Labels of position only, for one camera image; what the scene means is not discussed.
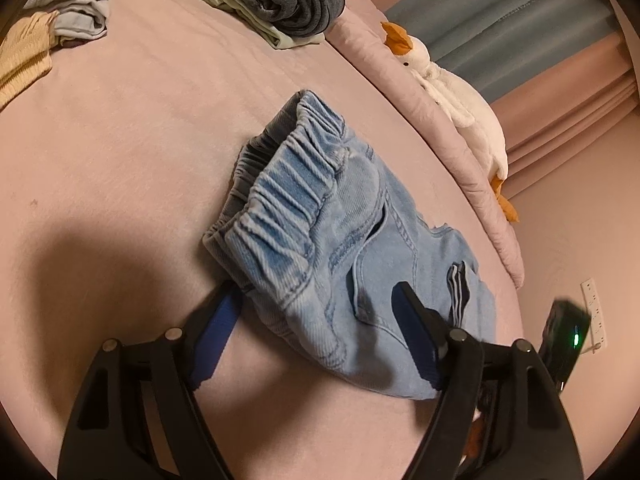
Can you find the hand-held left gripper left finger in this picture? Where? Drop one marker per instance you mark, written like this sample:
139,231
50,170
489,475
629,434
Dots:
216,337

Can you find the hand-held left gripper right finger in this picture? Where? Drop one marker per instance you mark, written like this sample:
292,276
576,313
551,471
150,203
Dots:
416,327

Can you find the light blue denim pants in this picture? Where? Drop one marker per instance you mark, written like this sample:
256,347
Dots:
345,265

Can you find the pink curtain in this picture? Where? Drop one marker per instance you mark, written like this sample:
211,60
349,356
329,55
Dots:
565,125

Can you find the white goose plush toy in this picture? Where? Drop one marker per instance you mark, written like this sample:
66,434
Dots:
450,105

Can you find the pink duvet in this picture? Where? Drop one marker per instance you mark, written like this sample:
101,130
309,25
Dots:
415,90

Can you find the blue curtain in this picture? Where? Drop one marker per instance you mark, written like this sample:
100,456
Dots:
500,25

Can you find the folded light green garment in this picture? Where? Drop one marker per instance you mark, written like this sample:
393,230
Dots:
225,2

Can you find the cream cartoon print garment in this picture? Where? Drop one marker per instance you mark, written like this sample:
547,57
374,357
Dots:
22,57

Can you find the small folded light blue jeans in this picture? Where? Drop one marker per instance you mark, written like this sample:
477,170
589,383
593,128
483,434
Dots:
77,0

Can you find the white wall outlet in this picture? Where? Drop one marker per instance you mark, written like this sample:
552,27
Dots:
595,315

